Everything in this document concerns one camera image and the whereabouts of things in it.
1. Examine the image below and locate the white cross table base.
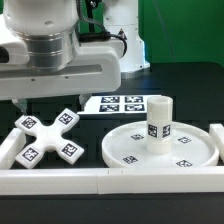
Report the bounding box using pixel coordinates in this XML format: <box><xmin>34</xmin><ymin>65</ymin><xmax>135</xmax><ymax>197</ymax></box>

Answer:
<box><xmin>15</xmin><ymin>109</ymin><xmax>84</xmax><ymax>169</ymax></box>

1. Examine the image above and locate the white round table top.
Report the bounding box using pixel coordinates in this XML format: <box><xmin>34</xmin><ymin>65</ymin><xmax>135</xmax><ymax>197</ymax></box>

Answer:
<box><xmin>102</xmin><ymin>121</ymin><xmax>219</xmax><ymax>168</ymax></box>

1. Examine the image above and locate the white fence bar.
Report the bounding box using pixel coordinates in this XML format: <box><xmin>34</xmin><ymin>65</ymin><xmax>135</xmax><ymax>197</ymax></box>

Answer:
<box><xmin>209</xmin><ymin>123</ymin><xmax>224</xmax><ymax>163</ymax></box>
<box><xmin>0</xmin><ymin>128</ymin><xmax>26</xmax><ymax>170</ymax></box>
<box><xmin>0</xmin><ymin>166</ymin><xmax>224</xmax><ymax>195</ymax></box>

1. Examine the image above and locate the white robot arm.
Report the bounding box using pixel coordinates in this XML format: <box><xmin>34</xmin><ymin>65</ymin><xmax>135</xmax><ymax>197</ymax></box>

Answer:
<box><xmin>0</xmin><ymin>0</ymin><xmax>150</xmax><ymax>111</ymax></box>

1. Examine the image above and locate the white right fence bar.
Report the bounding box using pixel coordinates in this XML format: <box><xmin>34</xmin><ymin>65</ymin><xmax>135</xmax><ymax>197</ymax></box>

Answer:
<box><xmin>209</xmin><ymin>123</ymin><xmax>224</xmax><ymax>163</ymax></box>

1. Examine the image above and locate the white marker sheet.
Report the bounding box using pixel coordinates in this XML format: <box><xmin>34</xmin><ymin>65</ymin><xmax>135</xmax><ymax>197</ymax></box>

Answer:
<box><xmin>78</xmin><ymin>94</ymin><xmax>163</xmax><ymax>116</ymax></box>

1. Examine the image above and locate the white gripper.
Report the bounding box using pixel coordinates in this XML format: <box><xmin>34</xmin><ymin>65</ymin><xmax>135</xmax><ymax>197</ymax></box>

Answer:
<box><xmin>0</xmin><ymin>33</ymin><xmax>124</xmax><ymax>115</ymax></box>

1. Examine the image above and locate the white left fence bar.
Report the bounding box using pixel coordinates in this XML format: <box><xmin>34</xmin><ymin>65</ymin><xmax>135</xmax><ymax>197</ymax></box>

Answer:
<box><xmin>0</xmin><ymin>128</ymin><xmax>26</xmax><ymax>170</ymax></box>

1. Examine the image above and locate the white front fence bar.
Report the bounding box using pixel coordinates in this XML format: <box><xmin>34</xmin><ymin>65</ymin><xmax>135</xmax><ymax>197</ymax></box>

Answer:
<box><xmin>0</xmin><ymin>166</ymin><xmax>224</xmax><ymax>195</ymax></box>

